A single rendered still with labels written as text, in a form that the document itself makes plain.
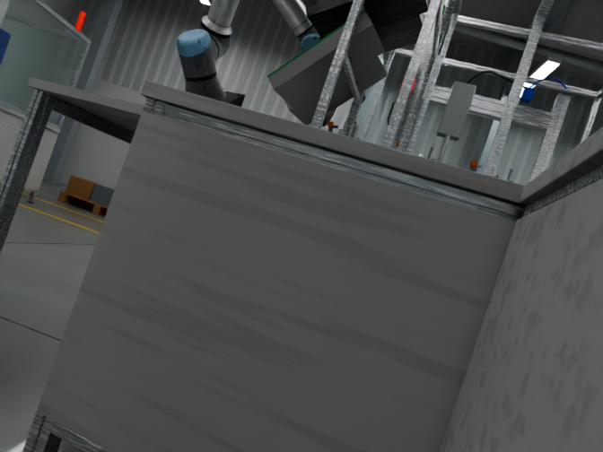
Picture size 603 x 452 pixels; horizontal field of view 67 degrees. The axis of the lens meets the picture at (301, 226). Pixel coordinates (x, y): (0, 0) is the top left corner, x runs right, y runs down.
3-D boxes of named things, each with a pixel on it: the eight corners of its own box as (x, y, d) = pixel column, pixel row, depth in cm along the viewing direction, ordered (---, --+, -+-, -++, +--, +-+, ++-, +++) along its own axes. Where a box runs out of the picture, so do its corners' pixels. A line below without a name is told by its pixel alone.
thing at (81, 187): (56, 200, 653) (66, 173, 653) (88, 205, 732) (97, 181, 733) (133, 227, 640) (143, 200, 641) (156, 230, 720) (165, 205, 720)
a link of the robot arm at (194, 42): (178, 78, 162) (168, 38, 154) (193, 66, 173) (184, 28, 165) (209, 77, 160) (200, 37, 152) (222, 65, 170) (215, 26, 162)
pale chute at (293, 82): (273, 90, 114) (266, 75, 116) (294, 109, 126) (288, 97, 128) (372, 23, 106) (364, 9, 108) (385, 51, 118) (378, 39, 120)
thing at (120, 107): (26, 85, 144) (29, 76, 144) (200, 165, 225) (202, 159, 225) (194, 128, 113) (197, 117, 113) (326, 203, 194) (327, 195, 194)
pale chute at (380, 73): (288, 110, 129) (283, 98, 130) (306, 126, 141) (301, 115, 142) (377, 53, 121) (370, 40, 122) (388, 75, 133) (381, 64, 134)
